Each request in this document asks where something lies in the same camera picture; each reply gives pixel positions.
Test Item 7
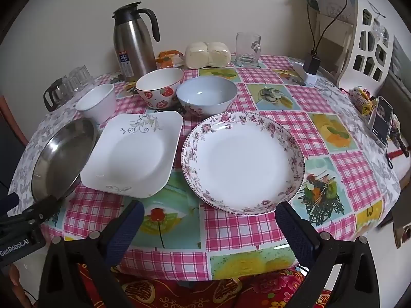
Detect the white lattice wooden shelf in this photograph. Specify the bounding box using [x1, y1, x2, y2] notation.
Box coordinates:
[316, 0, 395, 89]

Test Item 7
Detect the stainless steel pan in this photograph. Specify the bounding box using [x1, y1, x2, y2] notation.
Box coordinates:
[31, 117, 98, 203]

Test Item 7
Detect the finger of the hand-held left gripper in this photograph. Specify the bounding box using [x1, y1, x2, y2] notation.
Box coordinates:
[17, 195, 61, 230]
[0, 192, 19, 214]

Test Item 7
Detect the small clear glass cup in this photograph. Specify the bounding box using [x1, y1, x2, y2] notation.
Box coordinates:
[66, 68, 81, 96]
[75, 79, 94, 98]
[77, 65, 94, 87]

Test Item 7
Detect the pink checked tablecloth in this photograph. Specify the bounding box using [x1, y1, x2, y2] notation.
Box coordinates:
[42, 54, 384, 281]

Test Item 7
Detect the dark keychain bundle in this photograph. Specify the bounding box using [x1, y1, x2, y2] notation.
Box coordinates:
[385, 125, 411, 169]

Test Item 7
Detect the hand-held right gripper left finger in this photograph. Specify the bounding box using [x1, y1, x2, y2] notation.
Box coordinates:
[38, 200, 145, 308]

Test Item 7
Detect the yellow snack packet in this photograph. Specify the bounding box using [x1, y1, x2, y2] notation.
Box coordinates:
[348, 86, 378, 116]

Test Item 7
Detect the smartphone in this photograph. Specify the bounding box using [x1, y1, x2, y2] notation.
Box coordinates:
[368, 95, 394, 148]

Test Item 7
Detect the strawberry print bowl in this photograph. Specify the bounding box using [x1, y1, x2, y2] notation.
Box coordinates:
[135, 68, 185, 110]

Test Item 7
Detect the clear glass mug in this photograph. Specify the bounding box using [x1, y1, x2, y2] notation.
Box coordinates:
[235, 32, 261, 68]

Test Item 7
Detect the person's left hand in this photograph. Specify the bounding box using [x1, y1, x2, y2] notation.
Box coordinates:
[9, 261, 21, 287]

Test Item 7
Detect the orange snack packet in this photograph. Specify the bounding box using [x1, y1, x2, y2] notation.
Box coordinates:
[155, 50, 185, 69]

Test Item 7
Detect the black cable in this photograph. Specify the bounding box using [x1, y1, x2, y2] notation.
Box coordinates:
[315, 0, 350, 55]
[306, 0, 317, 55]

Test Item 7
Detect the white cup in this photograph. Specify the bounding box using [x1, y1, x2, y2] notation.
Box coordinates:
[75, 83, 117, 125]

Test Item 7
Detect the glass pot with dark handle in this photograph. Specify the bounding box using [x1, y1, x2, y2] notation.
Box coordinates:
[43, 76, 69, 112]

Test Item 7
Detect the black charger adapter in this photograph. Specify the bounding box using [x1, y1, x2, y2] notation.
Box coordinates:
[303, 54, 322, 74]

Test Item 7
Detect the floral rim round plate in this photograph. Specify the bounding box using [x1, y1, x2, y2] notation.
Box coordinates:
[181, 112, 305, 215]

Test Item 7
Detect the white square plate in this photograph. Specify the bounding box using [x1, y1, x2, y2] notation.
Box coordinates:
[80, 111, 184, 199]

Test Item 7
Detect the floral cloth bundle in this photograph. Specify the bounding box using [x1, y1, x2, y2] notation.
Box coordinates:
[303, 0, 357, 23]

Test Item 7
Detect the light blue bowl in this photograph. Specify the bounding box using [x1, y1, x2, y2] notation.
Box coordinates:
[176, 76, 238, 118]

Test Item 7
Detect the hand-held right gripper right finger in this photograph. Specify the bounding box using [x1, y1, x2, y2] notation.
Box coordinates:
[275, 201, 381, 308]

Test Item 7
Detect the stainless steel thermos jug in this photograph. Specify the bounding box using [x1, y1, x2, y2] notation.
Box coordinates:
[112, 2, 160, 83]

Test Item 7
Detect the bag of steamed buns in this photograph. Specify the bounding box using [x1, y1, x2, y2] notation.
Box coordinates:
[184, 41, 232, 70]

